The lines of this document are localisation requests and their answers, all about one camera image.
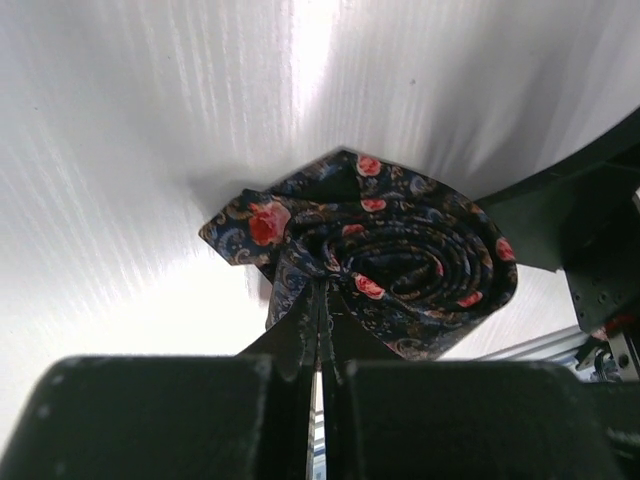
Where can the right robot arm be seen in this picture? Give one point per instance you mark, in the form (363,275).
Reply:
(581,216)

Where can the dark floral paisley tie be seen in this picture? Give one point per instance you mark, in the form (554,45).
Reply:
(416,263)

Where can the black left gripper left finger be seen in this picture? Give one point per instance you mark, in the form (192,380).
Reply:
(247,416)

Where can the aluminium front rail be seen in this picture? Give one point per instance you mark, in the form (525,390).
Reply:
(602,357)

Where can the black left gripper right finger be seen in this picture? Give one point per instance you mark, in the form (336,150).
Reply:
(389,418)

